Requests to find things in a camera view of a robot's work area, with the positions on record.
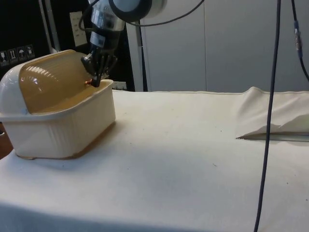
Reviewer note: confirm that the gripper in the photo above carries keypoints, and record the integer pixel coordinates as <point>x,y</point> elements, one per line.
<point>103,41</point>

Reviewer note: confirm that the rounded box lid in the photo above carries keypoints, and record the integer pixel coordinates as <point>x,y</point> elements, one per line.
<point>53,79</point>

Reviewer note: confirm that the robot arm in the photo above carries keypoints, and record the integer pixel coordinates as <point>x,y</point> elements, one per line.
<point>142,7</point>

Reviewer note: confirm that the cream box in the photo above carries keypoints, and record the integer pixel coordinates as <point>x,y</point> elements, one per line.
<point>62,130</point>

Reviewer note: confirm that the black cabinet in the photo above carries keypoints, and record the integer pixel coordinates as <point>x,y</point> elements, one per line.
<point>21,29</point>

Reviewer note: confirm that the pale locker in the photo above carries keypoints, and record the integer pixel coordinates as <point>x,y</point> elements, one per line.
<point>241,48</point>

